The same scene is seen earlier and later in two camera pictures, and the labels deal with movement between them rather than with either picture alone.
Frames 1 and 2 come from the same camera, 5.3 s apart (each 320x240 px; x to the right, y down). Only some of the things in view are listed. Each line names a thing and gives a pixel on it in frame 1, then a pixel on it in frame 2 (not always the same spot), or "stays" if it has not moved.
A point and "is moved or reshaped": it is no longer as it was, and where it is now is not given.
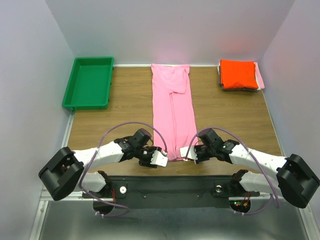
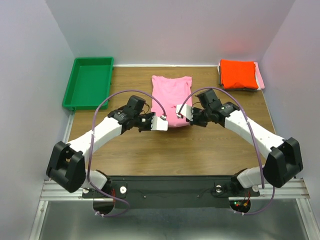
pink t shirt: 175,121 is moved or reshaped
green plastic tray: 90,85 stays
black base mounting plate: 171,191 stays
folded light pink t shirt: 258,77 stays
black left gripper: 147,163 to 148,128
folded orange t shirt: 238,74 stays
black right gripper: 199,158 to 194,122
